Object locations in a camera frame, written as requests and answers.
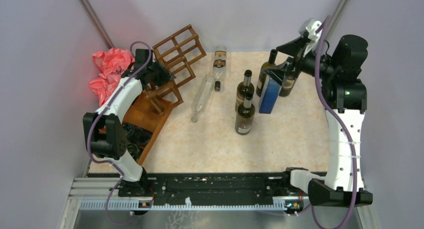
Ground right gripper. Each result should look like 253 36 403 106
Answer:
261 35 338 86

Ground brown wooden wine rack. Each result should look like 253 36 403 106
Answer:
144 24 207 116

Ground clear glass bottle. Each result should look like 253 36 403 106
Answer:
191 75 215 123

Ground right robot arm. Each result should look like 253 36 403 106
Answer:
266 34 373 208

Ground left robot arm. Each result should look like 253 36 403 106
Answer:
83 49 173 196

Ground dark wine bottle back right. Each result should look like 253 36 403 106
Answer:
279 67 300 97

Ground dark wine bottle back left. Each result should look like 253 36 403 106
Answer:
255 49 278 97

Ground blue square glass bottle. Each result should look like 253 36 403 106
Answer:
258 75 282 114

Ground dark green wine bottle middle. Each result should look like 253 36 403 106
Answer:
235 69 255 111

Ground dark green wine bottle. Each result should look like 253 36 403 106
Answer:
235 69 255 111
234 92 256 135

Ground clear labelled liquor bottle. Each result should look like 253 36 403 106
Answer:
211 46 227 92

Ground dark green wine bottle front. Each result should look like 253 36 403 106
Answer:
234 92 256 135

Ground wooden compartment tray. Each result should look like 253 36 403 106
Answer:
123 92 172 165

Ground pink plastic bag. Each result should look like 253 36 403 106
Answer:
88 47 135 106

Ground rolled dark belt upper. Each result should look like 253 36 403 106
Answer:
122 123 153 147

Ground rolled dark belt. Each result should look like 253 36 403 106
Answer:
127 144 144 161
122 123 153 147

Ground rolled dark belt lower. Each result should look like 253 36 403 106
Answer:
127 144 144 161

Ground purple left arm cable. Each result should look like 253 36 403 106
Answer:
86 40 154 226

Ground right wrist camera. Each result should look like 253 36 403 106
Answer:
298 18 322 57

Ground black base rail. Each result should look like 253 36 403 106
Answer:
71 171 369 212

